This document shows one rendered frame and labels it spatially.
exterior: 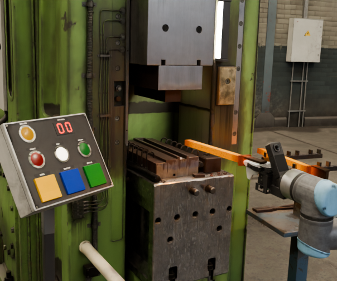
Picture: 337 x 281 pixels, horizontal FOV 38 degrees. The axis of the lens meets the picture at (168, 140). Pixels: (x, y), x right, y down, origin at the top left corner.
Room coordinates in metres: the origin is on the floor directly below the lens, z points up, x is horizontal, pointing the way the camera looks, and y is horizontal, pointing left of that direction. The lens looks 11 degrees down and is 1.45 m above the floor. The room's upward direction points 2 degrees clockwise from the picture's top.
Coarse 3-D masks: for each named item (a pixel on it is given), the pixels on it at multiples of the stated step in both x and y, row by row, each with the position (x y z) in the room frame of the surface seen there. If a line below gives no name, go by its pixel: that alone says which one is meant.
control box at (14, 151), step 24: (24, 120) 1.48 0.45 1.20; (48, 120) 1.55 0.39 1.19; (72, 120) 1.63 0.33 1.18; (0, 144) 1.43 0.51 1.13; (24, 144) 1.43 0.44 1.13; (48, 144) 1.50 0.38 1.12; (72, 144) 1.57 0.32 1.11; (96, 144) 1.65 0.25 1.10; (24, 168) 1.39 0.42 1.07; (48, 168) 1.45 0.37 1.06; (72, 168) 1.52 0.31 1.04; (24, 192) 1.36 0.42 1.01; (96, 192) 1.57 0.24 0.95; (24, 216) 1.37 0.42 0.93
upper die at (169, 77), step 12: (132, 72) 2.07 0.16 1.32; (144, 72) 1.97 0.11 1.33; (156, 72) 1.88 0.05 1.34; (168, 72) 1.88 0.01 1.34; (180, 72) 1.91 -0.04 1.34; (192, 72) 1.94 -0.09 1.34; (132, 84) 2.06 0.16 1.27; (144, 84) 1.97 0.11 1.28; (156, 84) 1.87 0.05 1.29; (168, 84) 1.89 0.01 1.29; (180, 84) 1.91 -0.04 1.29; (192, 84) 1.94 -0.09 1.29
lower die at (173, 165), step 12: (132, 144) 2.17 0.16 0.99; (144, 144) 2.17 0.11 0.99; (168, 144) 2.18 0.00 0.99; (144, 156) 1.98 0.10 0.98; (156, 156) 1.96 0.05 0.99; (168, 156) 1.95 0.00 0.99; (192, 156) 1.96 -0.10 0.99; (156, 168) 1.86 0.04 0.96; (168, 168) 1.89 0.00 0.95; (180, 168) 1.92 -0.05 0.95; (192, 168) 1.95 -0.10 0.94
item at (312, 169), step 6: (258, 150) 2.15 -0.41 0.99; (264, 150) 2.12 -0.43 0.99; (288, 162) 1.94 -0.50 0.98; (294, 162) 1.91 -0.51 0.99; (300, 162) 1.90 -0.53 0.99; (300, 168) 1.87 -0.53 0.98; (306, 168) 1.82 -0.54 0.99; (312, 168) 1.82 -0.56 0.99; (318, 168) 1.78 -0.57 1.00; (324, 168) 1.77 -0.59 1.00; (312, 174) 1.81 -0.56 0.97; (318, 174) 1.78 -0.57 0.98; (324, 174) 1.75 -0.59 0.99
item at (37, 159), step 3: (33, 153) 1.44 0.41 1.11; (36, 153) 1.44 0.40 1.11; (39, 153) 1.45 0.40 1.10; (33, 156) 1.43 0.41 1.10; (36, 156) 1.44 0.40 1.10; (39, 156) 1.44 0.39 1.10; (33, 159) 1.42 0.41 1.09; (36, 159) 1.43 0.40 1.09; (39, 159) 1.44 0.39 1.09; (42, 159) 1.45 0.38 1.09; (33, 162) 1.42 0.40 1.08; (36, 162) 1.42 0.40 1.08; (39, 162) 1.43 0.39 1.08; (42, 162) 1.44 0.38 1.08; (36, 165) 1.42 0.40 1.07; (39, 165) 1.43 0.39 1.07
